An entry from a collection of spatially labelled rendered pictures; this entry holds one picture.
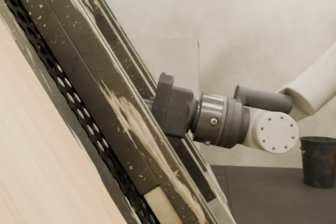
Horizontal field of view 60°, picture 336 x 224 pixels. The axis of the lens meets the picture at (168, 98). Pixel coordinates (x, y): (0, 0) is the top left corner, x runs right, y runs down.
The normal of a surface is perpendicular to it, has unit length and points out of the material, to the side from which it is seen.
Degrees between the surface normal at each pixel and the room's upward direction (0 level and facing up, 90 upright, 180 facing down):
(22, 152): 58
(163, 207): 90
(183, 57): 90
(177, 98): 90
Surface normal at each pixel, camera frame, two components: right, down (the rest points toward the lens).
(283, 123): -0.03, -0.06
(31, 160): 0.85, -0.53
